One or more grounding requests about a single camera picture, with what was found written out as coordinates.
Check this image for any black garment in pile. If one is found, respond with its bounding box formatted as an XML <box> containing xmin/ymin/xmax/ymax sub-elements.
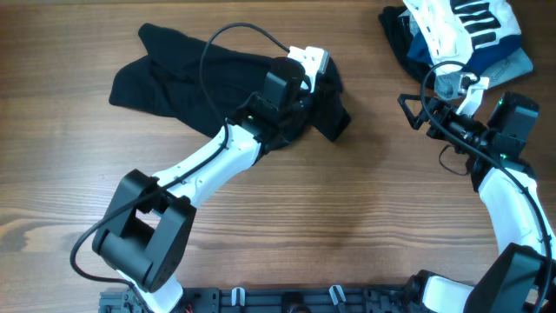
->
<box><xmin>378</xmin><ymin>6</ymin><xmax>433</xmax><ymax>83</ymax></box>

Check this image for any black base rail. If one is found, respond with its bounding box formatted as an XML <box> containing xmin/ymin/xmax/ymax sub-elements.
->
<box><xmin>98</xmin><ymin>284</ymin><xmax>479</xmax><ymax>313</ymax></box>

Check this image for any black garment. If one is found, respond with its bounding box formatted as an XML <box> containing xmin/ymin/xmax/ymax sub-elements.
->
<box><xmin>109</xmin><ymin>23</ymin><xmax>343</xmax><ymax>137</ymax></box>
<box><xmin>378</xmin><ymin>6</ymin><xmax>433</xmax><ymax>83</ymax></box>

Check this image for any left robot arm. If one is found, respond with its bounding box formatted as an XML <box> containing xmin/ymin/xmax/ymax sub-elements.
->
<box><xmin>93</xmin><ymin>52</ymin><xmax>335</xmax><ymax>312</ymax></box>

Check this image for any white black striped shirt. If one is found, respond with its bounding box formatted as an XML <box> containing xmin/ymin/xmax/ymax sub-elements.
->
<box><xmin>404</xmin><ymin>0</ymin><xmax>521</xmax><ymax>67</ymax></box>

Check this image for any blue garment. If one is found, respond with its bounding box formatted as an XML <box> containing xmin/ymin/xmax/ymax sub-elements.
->
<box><xmin>407</xmin><ymin>31</ymin><xmax>521</xmax><ymax>74</ymax></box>

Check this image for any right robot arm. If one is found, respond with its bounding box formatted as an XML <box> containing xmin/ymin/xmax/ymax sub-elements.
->
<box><xmin>398</xmin><ymin>92</ymin><xmax>555</xmax><ymax>312</ymax></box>

